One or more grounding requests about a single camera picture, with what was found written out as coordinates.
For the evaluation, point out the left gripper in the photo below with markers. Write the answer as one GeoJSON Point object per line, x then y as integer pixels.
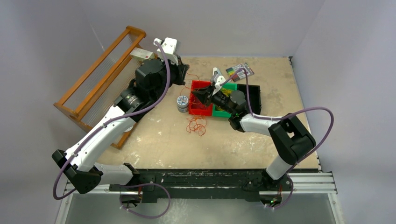
{"type": "Point", "coordinates": [180, 69]}

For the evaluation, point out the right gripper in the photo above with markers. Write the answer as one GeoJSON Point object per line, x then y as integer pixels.
{"type": "Point", "coordinates": [206, 96]}

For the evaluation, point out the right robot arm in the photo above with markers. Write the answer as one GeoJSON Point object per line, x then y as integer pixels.
{"type": "Point", "coordinates": [291, 138]}

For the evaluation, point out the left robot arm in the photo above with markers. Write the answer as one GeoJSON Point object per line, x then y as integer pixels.
{"type": "Point", "coordinates": [148, 87]}

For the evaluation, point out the green plastic bin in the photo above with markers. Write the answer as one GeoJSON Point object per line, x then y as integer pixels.
{"type": "Point", "coordinates": [226, 90]}

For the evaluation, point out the red plastic bin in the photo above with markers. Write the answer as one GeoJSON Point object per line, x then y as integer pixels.
{"type": "Point", "coordinates": [195, 107]}

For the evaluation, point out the small blue stapler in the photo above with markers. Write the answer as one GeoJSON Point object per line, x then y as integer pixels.
{"type": "Point", "coordinates": [216, 73]}

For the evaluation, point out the blue white round tin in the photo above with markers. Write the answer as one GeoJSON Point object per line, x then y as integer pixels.
{"type": "Point", "coordinates": [182, 103]}

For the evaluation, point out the marker pen pack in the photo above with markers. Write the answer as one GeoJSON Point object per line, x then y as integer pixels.
{"type": "Point", "coordinates": [239, 72]}

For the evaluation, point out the black plastic bin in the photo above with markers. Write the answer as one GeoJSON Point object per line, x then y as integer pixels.
{"type": "Point", "coordinates": [254, 96]}

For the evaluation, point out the white red box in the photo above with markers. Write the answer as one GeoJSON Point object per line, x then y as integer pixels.
{"type": "Point", "coordinates": [142, 54]}

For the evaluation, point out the wooden rack shelf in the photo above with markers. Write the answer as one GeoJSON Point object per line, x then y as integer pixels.
{"type": "Point", "coordinates": [89, 99]}

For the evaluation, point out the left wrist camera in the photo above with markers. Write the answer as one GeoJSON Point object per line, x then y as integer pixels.
{"type": "Point", "coordinates": [169, 46]}

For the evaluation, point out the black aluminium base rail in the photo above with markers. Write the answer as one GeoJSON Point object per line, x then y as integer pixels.
{"type": "Point", "coordinates": [251, 185]}

